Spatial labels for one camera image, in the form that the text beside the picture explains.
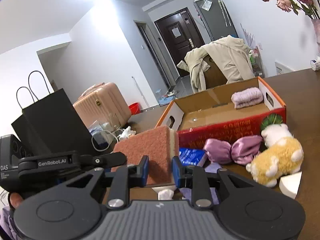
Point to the pink textured vase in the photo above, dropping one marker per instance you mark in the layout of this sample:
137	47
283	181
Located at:
316	25

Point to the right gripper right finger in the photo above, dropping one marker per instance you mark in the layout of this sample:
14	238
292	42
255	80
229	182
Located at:
225	205

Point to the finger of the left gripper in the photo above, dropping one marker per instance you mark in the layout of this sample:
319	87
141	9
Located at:
68	161

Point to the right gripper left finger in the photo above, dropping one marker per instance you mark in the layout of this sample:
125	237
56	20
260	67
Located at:
94	205

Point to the pink satin bow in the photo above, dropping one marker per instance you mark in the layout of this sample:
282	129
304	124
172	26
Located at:
240	152

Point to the person's left hand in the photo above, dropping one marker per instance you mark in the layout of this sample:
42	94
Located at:
15	200

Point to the grey refrigerator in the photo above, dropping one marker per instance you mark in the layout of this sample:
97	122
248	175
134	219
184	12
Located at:
216	19

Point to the beige jacket on chair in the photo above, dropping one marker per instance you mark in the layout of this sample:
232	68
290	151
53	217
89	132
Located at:
231	55

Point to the yellow white plush toy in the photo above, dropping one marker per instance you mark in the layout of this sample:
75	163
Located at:
283	155

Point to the clear plastic bag clutter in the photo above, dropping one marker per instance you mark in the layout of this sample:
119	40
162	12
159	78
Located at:
104	134

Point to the pink suitcase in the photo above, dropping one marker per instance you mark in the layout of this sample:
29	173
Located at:
103	103

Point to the black paper bag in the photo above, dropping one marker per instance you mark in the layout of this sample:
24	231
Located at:
51	125

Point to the blue plastic packet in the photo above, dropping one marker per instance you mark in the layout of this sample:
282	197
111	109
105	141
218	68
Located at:
192	156

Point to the dark brown door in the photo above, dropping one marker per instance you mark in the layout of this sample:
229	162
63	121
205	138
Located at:
180	34

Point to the white foam wedge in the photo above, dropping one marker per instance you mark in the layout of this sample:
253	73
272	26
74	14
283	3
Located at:
289	185

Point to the red orange cardboard box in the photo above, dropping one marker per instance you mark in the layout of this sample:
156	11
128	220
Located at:
211	114

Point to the lilac fluffy towel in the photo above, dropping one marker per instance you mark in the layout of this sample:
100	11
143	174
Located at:
247	98

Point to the brown wooden chair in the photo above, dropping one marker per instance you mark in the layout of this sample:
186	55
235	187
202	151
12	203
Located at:
213	76

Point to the red bucket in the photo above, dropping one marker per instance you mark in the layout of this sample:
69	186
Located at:
135	108

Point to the white medicine bottle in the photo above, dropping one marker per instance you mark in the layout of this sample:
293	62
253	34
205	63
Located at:
315	64

